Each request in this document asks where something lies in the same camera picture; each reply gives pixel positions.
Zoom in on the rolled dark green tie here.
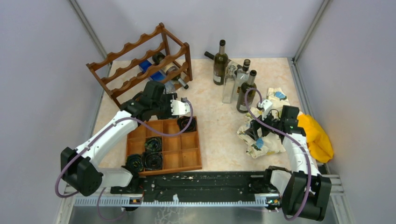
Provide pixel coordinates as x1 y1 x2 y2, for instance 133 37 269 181
125 154 144 173

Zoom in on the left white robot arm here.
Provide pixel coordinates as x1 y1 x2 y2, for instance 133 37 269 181
55 81 177 198

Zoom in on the rolled dark blue tie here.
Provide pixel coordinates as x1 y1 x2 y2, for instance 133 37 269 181
142 152 163 170

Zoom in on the dark wine bottle beige label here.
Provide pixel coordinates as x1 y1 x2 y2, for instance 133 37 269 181
152 52 189 89

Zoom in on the blue square glass bottle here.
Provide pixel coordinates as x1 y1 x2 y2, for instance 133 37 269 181
138 60 177 95

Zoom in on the clear glass bottle front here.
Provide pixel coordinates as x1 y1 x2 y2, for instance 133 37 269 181
222 65 237 104

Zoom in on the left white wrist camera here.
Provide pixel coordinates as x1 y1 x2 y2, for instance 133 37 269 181
170 98 191 116

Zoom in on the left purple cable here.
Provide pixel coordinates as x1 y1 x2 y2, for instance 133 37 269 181
55 98 194 222

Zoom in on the lying green wine bottle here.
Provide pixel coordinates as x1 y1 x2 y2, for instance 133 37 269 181
204 51 243 72

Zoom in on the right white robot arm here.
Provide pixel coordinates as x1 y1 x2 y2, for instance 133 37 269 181
247 100 332 221

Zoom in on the dark wine bottle grey label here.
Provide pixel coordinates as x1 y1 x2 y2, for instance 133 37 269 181
213 40 228 85

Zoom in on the dinosaur print white cloth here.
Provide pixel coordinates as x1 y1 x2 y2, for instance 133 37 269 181
236 87 290 158

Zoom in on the wooden compartment tray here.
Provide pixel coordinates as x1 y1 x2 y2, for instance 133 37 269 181
126 119 202 176

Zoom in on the rolled tie orange pattern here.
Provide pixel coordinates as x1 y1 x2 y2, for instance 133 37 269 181
177 116 197 133

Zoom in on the brown wooden wine rack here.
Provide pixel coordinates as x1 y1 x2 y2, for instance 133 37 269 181
86 22 193 109

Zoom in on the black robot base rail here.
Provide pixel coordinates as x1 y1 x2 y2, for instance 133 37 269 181
66 168 344 212

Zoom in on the yellow cloth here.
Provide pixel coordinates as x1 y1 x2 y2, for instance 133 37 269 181
297 113 334 163

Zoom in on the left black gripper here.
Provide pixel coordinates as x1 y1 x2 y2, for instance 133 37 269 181
151 92 179 119

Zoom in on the dark green wine bottle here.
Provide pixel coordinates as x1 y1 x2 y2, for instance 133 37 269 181
236 70 257 113

